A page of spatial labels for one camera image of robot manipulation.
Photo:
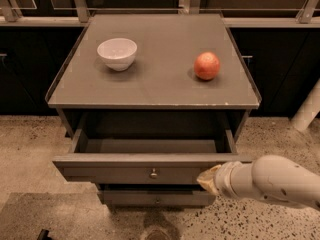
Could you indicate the white cylindrical post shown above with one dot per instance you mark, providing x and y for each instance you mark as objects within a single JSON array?
[{"x": 308, "y": 110}]

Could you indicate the metal railing frame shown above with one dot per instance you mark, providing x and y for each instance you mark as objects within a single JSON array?
[{"x": 235, "y": 13}]

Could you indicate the white ceramic bowl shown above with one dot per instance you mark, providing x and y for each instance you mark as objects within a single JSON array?
[{"x": 118, "y": 53}]

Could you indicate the small black floor object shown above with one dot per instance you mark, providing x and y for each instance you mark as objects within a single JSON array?
[{"x": 44, "y": 235}]

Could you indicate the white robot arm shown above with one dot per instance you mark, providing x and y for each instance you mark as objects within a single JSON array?
[{"x": 270, "y": 179}]

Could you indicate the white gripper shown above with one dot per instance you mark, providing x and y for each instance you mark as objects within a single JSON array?
[{"x": 222, "y": 178}]

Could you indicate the red apple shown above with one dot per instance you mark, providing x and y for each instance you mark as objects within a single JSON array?
[{"x": 207, "y": 66}]

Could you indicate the grey drawer cabinet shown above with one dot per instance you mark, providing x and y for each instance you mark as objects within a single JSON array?
[{"x": 158, "y": 96}]

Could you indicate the round floor base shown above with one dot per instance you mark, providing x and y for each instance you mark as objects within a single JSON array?
[{"x": 154, "y": 233}]

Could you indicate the grey top drawer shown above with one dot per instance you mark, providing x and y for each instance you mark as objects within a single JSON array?
[{"x": 144, "y": 161}]

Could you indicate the grey bottom drawer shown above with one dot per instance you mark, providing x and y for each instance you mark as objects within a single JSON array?
[{"x": 143, "y": 195}]

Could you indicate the grey drawer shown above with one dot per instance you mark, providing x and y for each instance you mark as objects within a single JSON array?
[
  {"x": 143, "y": 195},
  {"x": 144, "y": 161}
]

